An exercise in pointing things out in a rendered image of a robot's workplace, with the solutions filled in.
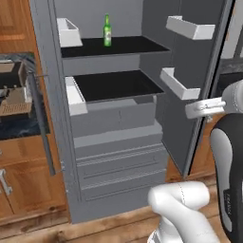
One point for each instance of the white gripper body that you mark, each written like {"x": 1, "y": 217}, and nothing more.
{"x": 202, "y": 107}

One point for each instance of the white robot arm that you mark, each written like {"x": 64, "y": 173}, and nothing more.
{"x": 186, "y": 209}

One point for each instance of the white fridge door bin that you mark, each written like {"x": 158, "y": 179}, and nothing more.
{"x": 177, "y": 84}
{"x": 68, "y": 33}
{"x": 75, "y": 101}
{"x": 190, "y": 28}

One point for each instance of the grey fridge door plain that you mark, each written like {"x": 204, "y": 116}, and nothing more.
{"x": 186, "y": 53}

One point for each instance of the grey fridge crisper drawer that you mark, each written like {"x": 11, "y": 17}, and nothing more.
{"x": 110, "y": 118}
{"x": 120, "y": 140}

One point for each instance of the black fridge shelf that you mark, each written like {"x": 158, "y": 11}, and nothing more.
{"x": 126, "y": 46}
{"x": 114, "y": 84}

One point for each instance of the grey fridge freezer drawer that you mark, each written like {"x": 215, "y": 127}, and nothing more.
{"x": 123, "y": 175}

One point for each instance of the grey fridge body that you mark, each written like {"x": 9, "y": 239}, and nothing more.
{"x": 95, "y": 12}

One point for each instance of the green beer bottle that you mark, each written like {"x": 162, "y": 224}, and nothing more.
{"x": 107, "y": 33}

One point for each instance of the beige small appliance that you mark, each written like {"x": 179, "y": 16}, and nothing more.
{"x": 14, "y": 95}

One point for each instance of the wooden kitchen cupboards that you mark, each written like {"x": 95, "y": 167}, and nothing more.
{"x": 19, "y": 177}

